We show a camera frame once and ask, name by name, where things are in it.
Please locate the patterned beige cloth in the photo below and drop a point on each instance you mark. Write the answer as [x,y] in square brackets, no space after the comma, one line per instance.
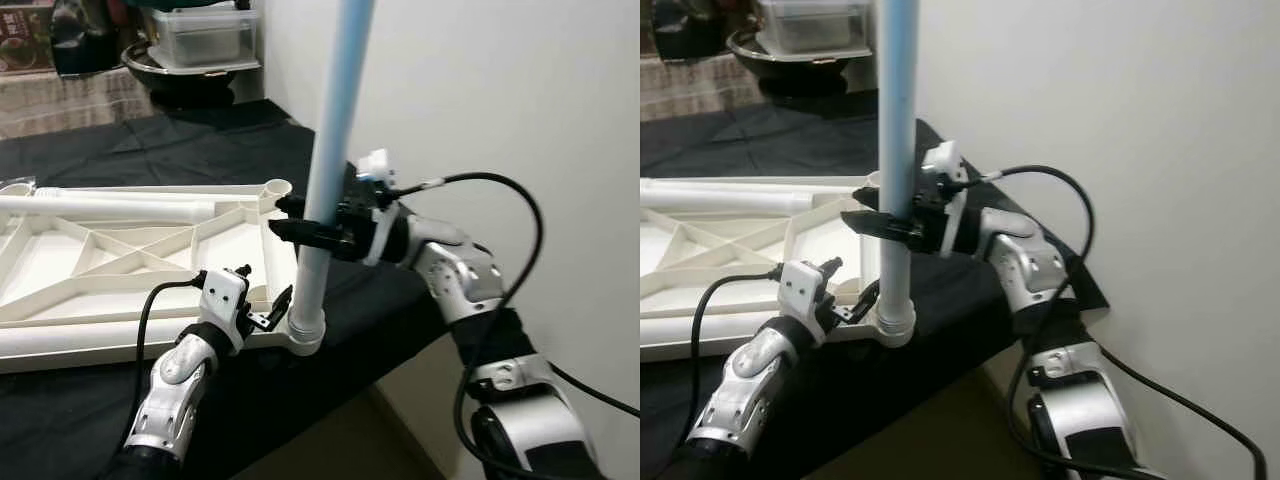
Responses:
[690,95]
[60,105]

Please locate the black bag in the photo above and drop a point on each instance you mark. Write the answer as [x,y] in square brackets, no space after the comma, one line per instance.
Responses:
[690,30]
[85,40]

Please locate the clear lidded plastic container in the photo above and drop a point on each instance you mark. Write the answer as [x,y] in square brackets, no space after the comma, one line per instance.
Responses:
[205,40]
[820,30]

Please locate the green pot lid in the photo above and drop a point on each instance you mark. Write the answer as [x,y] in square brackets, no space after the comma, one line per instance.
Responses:
[180,5]

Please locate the cream plastic table top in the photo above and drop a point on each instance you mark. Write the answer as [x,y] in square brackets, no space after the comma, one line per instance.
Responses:
[720,260]
[60,270]

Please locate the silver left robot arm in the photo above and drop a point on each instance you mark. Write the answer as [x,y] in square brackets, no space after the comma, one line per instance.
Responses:
[175,390]
[750,385]

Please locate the black table cloth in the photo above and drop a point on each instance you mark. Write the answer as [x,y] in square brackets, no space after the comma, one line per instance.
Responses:
[760,140]
[150,140]

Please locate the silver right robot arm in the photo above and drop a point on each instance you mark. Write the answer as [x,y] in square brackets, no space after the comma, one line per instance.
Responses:
[460,270]
[1030,265]

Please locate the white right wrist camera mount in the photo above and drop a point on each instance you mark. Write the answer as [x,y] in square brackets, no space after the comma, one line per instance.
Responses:
[376,163]
[943,157]

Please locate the black wok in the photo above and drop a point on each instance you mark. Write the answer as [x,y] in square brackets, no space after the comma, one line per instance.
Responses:
[800,75]
[190,85]

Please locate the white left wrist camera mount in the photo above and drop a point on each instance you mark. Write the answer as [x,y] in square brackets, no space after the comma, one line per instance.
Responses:
[222,300]
[803,290]

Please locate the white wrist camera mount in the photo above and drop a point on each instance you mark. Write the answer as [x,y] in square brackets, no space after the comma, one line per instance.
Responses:
[222,300]
[943,157]
[803,290]
[376,163]

